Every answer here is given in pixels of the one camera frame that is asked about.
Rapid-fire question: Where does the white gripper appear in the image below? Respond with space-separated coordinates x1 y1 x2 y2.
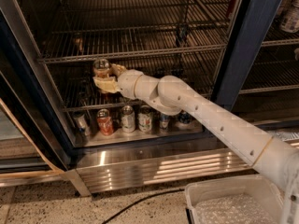
93 63 143 99

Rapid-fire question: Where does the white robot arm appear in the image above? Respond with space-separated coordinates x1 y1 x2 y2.
93 64 299 224

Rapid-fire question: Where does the red cola can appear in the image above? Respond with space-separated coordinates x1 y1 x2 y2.
96 109 114 135

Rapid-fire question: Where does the white green red can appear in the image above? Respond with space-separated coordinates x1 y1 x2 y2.
138 105 153 133

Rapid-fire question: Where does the silver can far left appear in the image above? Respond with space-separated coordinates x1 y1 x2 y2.
72 111 91 136

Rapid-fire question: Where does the blue silver can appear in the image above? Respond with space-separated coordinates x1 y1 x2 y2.
159 113 170 131

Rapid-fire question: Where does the dark blue pepsi can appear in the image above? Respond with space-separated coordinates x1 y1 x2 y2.
178 110 192 124

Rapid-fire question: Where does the stainless steel fridge grille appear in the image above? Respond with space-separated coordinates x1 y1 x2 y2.
74 132 249 193

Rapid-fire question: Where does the open fridge glass door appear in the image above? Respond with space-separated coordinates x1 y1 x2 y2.
0 17 69 187

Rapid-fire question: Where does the dark blue fridge pillar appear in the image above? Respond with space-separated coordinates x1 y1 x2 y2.
210 0 281 111

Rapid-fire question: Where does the white can right compartment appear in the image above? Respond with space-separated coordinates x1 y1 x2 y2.
279 0 299 33

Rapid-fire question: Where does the bubble wrap sheet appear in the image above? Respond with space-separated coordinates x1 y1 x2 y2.
195 194 278 224

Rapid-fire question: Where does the white plastic bin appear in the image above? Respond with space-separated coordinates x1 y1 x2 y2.
184 173 296 224

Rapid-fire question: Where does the lower wire shelf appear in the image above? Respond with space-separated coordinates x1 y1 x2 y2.
68 74 216 118

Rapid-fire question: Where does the top wire shelf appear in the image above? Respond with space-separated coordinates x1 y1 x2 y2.
38 21 228 63

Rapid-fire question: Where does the black power cable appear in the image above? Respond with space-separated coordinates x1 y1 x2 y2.
101 188 185 224

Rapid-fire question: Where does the right compartment wire shelf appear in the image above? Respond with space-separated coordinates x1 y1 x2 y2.
239 20 299 94

